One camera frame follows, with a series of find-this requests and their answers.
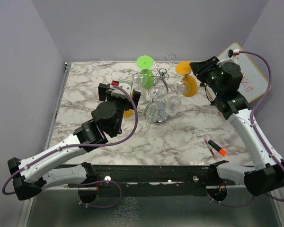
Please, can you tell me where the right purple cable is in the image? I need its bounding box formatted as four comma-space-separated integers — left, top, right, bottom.
236, 50, 284, 202

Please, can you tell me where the purple cable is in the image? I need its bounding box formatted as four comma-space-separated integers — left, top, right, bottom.
236, 50, 284, 202
2, 80, 139, 196

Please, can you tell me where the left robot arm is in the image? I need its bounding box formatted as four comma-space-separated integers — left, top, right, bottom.
8, 79, 141, 201

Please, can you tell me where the orange plastic goblet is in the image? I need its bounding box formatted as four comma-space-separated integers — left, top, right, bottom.
123, 99, 133, 118
175, 61, 198, 97

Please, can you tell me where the chrome wine glass rack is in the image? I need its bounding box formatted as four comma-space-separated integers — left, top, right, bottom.
131, 53, 193, 124

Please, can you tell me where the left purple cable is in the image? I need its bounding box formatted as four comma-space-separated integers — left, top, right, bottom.
2, 80, 139, 196

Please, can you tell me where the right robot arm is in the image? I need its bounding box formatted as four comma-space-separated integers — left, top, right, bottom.
190, 56, 284, 196

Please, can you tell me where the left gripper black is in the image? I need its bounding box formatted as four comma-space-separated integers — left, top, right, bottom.
99, 84, 140, 135

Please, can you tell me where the red pen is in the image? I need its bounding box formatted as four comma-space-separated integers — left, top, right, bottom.
204, 139, 216, 159

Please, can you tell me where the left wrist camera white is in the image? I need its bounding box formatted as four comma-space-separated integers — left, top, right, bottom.
110, 79, 133, 99

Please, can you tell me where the green plastic wine glass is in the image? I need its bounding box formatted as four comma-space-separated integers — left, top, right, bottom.
136, 55, 154, 90

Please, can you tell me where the clear tall glass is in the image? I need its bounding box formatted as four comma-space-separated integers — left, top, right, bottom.
144, 85, 169, 124

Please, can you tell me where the black front rail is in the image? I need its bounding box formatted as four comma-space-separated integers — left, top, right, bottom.
54, 163, 254, 197

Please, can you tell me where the black orange highlighter marker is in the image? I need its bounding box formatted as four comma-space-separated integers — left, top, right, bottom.
208, 140, 227, 156

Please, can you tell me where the clear wine glass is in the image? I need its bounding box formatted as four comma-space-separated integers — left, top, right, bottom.
165, 80, 190, 116
132, 72, 147, 105

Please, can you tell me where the small whiteboard yellow frame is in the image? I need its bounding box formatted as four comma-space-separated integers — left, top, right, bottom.
207, 42, 272, 105

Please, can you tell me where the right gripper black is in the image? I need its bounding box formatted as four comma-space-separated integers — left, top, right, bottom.
190, 56, 223, 96

